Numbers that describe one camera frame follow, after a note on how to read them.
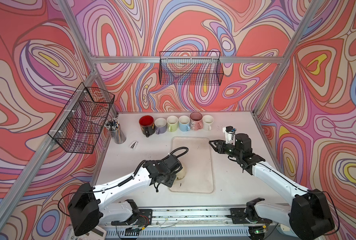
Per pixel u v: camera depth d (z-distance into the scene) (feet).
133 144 3.23
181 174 2.60
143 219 2.36
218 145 2.40
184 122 3.34
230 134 2.40
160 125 3.46
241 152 2.06
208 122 3.35
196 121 3.33
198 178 2.83
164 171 1.93
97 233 2.20
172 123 3.34
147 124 3.25
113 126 2.95
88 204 1.30
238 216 2.41
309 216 1.35
